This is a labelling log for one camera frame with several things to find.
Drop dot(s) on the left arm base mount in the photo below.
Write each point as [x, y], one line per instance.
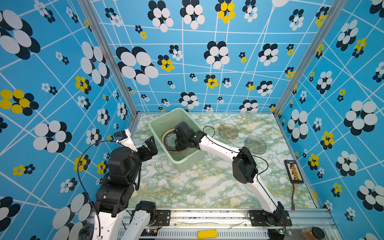
[162, 218]

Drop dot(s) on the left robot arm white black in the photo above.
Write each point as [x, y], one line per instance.
[119, 184]

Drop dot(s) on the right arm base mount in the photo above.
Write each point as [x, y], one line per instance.
[261, 218]

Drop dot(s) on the yellow tag on rail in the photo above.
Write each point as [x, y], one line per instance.
[207, 234]

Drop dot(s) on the aluminium front rail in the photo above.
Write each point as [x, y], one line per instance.
[231, 224]

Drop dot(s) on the brown jar black lid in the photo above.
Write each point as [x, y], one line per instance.
[312, 233]

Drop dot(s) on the clear glass plate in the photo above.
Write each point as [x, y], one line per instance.
[228, 131]
[256, 145]

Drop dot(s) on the small teal patterned plate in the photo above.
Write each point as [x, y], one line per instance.
[169, 140]

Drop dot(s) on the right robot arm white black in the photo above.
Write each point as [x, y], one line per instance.
[244, 170]

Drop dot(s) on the light green plastic bin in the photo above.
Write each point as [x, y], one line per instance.
[168, 121]

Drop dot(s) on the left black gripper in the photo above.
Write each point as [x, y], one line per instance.
[152, 146]

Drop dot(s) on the black battery charger box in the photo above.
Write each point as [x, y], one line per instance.
[293, 171]

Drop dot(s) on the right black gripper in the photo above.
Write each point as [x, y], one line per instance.
[179, 146]

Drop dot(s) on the beige bowl plate with leaves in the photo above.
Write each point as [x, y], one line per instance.
[181, 147]

